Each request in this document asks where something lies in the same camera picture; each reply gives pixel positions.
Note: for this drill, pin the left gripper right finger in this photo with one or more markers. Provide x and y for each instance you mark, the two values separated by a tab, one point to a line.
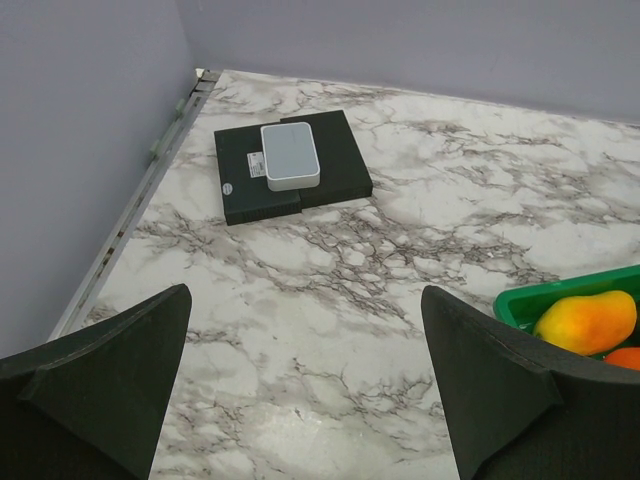
519	408

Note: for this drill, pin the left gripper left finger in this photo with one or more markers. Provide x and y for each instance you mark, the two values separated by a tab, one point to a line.
91	404

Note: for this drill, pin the green plastic tray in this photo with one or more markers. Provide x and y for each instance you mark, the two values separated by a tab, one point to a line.
522	307

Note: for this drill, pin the yellow orange mango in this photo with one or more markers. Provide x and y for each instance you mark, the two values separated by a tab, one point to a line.
588	325

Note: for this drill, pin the orange fruit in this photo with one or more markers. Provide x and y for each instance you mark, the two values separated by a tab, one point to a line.
628	357

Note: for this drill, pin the black network box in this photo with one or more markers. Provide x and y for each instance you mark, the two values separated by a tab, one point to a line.
245	193

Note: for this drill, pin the white grey small router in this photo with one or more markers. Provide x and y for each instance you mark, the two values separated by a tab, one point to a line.
290	156

